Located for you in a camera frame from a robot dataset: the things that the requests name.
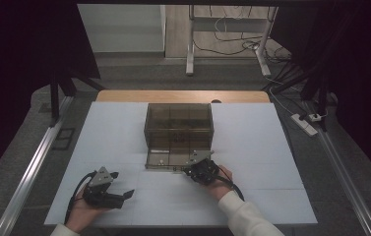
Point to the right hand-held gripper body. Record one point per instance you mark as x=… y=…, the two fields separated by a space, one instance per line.
x=206 y=170

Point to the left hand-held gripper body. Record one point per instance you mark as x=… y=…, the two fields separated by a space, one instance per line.
x=101 y=193

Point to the smoky acrylic drawer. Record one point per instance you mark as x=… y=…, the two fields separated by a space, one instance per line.
x=170 y=161

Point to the smoky acrylic drawer box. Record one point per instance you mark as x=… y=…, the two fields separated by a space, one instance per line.
x=173 y=118

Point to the person's right hand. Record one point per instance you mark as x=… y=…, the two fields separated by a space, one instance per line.
x=222 y=187

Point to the person's left hand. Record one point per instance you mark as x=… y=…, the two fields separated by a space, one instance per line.
x=81 y=214

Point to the white table cover board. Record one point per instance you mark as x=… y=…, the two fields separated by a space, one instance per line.
x=255 y=147

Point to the black floor plate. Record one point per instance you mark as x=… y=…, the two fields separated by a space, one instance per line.
x=63 y=138

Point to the wooden table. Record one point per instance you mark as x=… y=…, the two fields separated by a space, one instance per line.
x=173 y=96

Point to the black metal stand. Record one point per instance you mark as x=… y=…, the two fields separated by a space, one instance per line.
x=321 y=98
x=54 y=101

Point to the white power strip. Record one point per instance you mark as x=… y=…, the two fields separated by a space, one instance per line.
x=304 y=125

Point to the white plug adapter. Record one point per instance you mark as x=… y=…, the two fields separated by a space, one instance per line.
x=315 y=117

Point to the white cabinet panel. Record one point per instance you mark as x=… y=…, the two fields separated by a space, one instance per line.
x=120 y=29

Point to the black curtain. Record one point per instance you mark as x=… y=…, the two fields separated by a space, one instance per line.
x=9 y=65
x=363 y=65

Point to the aluminium floor rail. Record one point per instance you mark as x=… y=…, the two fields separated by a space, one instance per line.
x=347 y=173
x=32 y=167

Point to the white desk frame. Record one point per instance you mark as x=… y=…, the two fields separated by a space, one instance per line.
x=190 y=49

